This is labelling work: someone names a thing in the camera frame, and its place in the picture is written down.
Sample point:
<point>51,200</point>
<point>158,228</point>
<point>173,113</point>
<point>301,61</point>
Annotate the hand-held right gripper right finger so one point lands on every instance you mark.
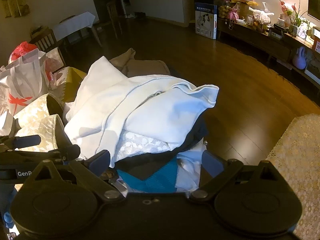
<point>212,162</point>

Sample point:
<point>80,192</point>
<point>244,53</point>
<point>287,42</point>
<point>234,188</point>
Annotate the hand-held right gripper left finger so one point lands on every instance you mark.
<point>100,161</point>

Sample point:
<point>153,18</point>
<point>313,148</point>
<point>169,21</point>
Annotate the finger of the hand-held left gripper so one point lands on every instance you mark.
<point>27,141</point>
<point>67,152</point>

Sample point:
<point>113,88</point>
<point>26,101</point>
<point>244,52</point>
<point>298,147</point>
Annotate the white lace garment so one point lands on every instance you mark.
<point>140,142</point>

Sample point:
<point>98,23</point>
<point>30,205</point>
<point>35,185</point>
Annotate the white knit top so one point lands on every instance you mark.
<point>140,115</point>

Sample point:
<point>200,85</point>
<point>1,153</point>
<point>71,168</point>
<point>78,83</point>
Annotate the gold patterned cushion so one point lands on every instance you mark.
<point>32,112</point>
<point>47,130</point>

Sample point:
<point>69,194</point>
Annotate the dark garment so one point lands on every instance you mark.
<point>192,135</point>

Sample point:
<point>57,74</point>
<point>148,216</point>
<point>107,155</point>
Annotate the teal cloth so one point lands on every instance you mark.
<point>157,180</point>

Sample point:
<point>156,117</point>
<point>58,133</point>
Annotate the white paper bag red dragonfly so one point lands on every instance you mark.
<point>22,80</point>

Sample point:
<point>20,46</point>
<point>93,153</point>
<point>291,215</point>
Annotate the gold lace tablecloth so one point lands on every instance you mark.
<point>300,155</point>

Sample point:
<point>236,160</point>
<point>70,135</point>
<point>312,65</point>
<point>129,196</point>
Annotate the red plastic bag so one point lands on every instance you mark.
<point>23,50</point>

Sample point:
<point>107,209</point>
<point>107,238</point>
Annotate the wooden chair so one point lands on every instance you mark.
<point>113,15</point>
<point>47,42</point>

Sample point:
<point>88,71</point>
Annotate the beige cloth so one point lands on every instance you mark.
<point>147,67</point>

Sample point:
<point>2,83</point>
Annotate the table with white cloth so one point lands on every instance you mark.
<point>72,23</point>

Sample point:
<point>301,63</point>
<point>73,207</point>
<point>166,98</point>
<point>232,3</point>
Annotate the purple kettlebell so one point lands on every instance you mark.
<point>299,61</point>

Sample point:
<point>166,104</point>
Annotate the white flat appliance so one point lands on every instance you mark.
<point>312,73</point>

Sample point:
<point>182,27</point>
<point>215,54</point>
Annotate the wooden media console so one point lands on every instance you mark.
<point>250,33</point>

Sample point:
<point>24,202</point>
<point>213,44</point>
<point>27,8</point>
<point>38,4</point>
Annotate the blue and white cardboard box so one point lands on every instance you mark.
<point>205,20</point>

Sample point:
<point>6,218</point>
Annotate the pink pouch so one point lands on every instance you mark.
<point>232,15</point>

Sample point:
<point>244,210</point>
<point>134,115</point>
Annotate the jar of yellow fruit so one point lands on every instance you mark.
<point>223,8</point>

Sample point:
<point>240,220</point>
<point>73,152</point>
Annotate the brown cardboard box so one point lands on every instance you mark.
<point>242,10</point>

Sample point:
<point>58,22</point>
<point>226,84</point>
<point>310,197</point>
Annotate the red box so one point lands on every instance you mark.
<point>317,45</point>

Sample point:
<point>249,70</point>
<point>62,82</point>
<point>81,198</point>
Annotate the potted plant with pink flowers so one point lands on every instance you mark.
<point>293,26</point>

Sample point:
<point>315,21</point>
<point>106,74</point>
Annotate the white cabinet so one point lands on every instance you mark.
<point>160,0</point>

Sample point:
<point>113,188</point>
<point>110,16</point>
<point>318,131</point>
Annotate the television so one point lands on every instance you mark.
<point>315,2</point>

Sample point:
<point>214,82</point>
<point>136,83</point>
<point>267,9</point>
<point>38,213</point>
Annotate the framed wall art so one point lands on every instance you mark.
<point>15,6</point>

